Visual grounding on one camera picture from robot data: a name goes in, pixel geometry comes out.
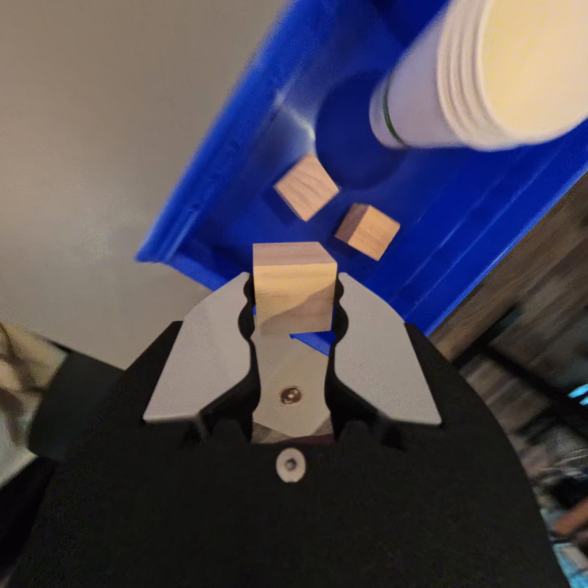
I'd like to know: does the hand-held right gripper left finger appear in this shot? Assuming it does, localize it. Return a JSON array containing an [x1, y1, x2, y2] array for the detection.
[[142, 273, 262, 438]]

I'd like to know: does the black table frame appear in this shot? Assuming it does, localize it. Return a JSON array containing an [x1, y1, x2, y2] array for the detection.
[[452, 340, 588, 430]]

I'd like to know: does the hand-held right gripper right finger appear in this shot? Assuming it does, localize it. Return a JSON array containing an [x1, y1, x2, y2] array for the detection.
[[324, 272, 443, 438]]

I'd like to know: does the light wooden cube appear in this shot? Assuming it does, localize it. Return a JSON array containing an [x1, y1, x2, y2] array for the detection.
[[334, 203, 401, 262], [273, 154, 341, 222], [253, 242, 339, 336]]

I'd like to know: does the person's left forearm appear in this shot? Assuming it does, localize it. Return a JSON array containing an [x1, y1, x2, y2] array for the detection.
[[0, 321, 65, 416]]

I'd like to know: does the stack of white paper cups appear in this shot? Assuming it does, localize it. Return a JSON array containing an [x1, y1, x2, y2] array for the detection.
[[369, 0, 588, 152]]

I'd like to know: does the blue plastic bin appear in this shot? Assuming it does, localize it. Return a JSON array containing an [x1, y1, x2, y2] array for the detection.
[[134, 0, 588, 356]]

